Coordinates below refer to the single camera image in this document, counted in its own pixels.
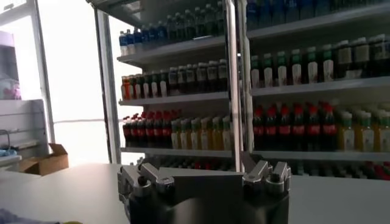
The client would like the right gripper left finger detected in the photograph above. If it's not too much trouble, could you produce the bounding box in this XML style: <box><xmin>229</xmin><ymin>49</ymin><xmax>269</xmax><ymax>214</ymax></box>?
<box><xmin>117</xmin><ymin>161</ymin><xmax>176</xmax><ymax>199</ymax></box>

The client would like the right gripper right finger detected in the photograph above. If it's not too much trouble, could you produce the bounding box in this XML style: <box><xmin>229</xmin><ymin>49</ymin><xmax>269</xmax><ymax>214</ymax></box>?
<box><xmin>240</xmin><ymin>151</ymin><xmax>293</xmax><ymax>195</ymax></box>

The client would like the plain purple t-shirt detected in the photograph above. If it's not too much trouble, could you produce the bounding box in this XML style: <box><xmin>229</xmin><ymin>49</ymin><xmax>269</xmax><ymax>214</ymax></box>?
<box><xmin>0</xmin><ymin>208</ymin><xmax>62</xmax><ymax>224</ymax></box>

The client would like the cola bottle red cap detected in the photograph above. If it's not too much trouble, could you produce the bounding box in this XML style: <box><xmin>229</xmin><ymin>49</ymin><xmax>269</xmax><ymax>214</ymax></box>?
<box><xmin>130</xmin><ymin>115</ymin><xmax>140</xmax><ymax>147</ymax></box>
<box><xmin>153</xmin><ymin>111</ymin><xmax>164</xmax><ymax>149</ymax></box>
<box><xmin>136</xmin><ymin>114</ymin><xmax>147</xmax><ymax>148</ymax></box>
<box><xmin>307</xmin><ymin>105</ymin><xmax>321</xmax><ymax>152</ymax></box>
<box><xmin>292</xmin><ymin>105</ymin><xmax>307</xmax><ymax>151</ymax></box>
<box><xmin>278</xmin><ymin>105</ymin><xmax>292</xmax><ymax>150</ymax></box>
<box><xmin>122</xmin><ymin>117</ymin><xmax>132</xmax><ymax>147</ymax></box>
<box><xmin>322</xmin><ymin>103</ymin><xmax>338</xmax><ymax>152</ymax></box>
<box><xmin>264</xmin><ymin>107</ymin><xmax>278</xmax><ymax>150</ymax></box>
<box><xmin>145</xmin><ymin>113</ymin><xmax>155</xmax><ymax>149</ymax></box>
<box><xmin>161</xmin><ymin>111</ymin><xmax>173</xmax><ymax>149</ymax></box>
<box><xmin>252</xmin><ymin>108</ymin><xmax>265</xmax><ymax>150</ymax></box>

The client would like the grey metal shelf rack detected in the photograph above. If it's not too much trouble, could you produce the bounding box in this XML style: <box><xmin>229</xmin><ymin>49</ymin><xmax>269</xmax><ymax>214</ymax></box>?
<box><xmin>87</xmin><ymin>0</ymin><xmax>243</xmax><ymax>171</ymax></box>
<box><xmin>237</xmin><ymin>0</ymin><xmax>390</xmax><ymax>180</ymax></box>

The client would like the dark tea bottle green label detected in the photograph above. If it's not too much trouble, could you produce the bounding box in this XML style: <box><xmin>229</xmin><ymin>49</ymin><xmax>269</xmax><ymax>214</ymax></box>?
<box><xmin>135</xmin><ymin>74</ymin><xmax>143</xmax><ymax>99</ymax></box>
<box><xmin>151</xmin><ymin>74</ymin><xmax>160</xmax><ymax>98</ymax></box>
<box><xmin>305</xmin><ymin>47</ymin><xmax>319</xmax><ymax>85</ymax></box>
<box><xmin>321</xmin><ymin>44</ymin><xmax>335</xmax><ymax>83</ymax></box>
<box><xmin>289</xmin><ymin>49</ymin><xmax>303</xmax><ymax>86</ymax></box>
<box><xmin>143</xmin><ymin>74</ymin><xmax>151</xmax><ymax>99</ymax></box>
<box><xmin>159</xmin><ymin>72</ymin><xmax>169</xmax><ymax>97</ymax></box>
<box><xmin>262</xmin><ymin>54</ymin><xmax>274</xmax><ymax>88</ymax></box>
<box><xmin>275</xmin><ymin>51</ymin><xmax>288</xmax><ymax>87</ymax></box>
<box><xmin>250</xmin><ymin>55</ymin><xmax>261</xmax><ymax>89</ymax></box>

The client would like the red tea bottle white cap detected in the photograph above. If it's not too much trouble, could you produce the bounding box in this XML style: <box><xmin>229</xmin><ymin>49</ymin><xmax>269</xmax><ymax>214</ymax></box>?
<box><xmin>121</xmin><ymin>75</ymin><xmax>132</xmax><ymax>100</ymax></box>

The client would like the open brown cardboard box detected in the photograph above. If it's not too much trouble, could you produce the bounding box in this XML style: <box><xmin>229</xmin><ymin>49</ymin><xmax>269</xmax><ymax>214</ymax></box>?
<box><xmin>18</xmin><ymin>142</ymin><xmax>69</xmax><ymax>177</ymax></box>

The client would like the dark drink bottle white label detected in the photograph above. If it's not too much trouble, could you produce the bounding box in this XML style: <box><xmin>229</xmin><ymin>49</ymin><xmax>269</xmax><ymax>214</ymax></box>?
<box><xmin>169</xmin><ymin>67</ymin><xmax>179</xmax><ymax>94</ymax></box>
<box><xmin>196</xmin><ymin>63</ymin><xmax>208</xmax><ymax>93</ymax></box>
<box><xmin>207</xmin><ymin>61</ymin><xmax>219</xmax><ymax>92</ymax></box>
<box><xmin>218</xmin><ymin>59</ymin><xmax>229</xmax><ymax>91</ymax></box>
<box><xmin>186</xmin><ymin>65</ymin><xmax>197</xmax><ymax>93</ymax></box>
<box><xmin>178</xmin><ymin>66</ymin><xmax>187</xmax><ymax>94</ymax></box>

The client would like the dark drink bottle beige label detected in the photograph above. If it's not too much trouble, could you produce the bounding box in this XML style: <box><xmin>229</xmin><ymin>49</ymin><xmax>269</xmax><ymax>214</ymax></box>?
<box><xmin>336</xmin><ymin>41</ymin><xmax>353</xmax><ymax>80</ymax></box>
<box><xmin>353</xmin><ymin>38</ymin><xmax>370</xmax><ymax>79</ymax></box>

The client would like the dark drink bottle grey label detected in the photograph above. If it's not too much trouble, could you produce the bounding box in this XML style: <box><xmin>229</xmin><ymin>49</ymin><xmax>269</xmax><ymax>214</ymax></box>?
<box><xmin>370</xmin><ymin>35</ymin><xmax>388</xmax><ymax>77</ymax></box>

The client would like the dark slim window post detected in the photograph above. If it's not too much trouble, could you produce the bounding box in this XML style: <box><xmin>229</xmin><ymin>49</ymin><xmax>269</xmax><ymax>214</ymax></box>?
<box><xmin>93</xmin><ymin>7</ymin><xmax>122</xmax><ymax>165</ymax></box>

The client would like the wide light grey window post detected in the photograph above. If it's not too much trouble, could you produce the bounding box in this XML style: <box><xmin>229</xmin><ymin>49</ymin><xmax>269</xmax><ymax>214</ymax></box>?
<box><xmin>29</xmin><ymin>0</ymin><xmax>56</xmax><ymax>144</ymax></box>

